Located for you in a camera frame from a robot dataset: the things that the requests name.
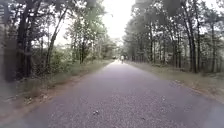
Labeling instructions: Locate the grey asphalt road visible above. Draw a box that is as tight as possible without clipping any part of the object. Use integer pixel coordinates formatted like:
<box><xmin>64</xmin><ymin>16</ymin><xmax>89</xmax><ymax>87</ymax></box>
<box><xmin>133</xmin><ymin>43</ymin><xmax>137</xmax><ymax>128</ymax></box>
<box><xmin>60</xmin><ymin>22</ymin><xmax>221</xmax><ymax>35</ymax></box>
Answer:
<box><xmin>0</xmin><ymin>59</ymin><xmax>224</xmax><ymax>128</ymax></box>

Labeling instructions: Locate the grass and leaf verge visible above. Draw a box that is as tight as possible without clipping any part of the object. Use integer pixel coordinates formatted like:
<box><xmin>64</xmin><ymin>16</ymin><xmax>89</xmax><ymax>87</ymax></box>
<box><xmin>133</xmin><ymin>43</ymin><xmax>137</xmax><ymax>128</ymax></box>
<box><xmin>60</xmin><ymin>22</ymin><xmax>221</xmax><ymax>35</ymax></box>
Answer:
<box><xmin>126</xmin><ymin>60</ymin><xmax>224</xmax><ymax>103</ymax></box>
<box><xmin>0</xmin><ymin>59</ymin><xmax>115</xmax><ymax>118</ymax></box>

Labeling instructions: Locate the row of trees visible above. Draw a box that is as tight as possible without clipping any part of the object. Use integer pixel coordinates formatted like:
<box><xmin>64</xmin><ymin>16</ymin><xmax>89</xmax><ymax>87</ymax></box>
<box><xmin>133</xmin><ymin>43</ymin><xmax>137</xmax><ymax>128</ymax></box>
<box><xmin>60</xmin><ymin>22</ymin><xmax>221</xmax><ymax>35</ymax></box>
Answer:
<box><xmin>122</xmin><ymin>0</ymin><xmax>224</xmax><ymax>74</ymax></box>
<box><xmin>0</xmin><ymin>0</ymin><xmax>119</xmax><ymax>83</ymax></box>

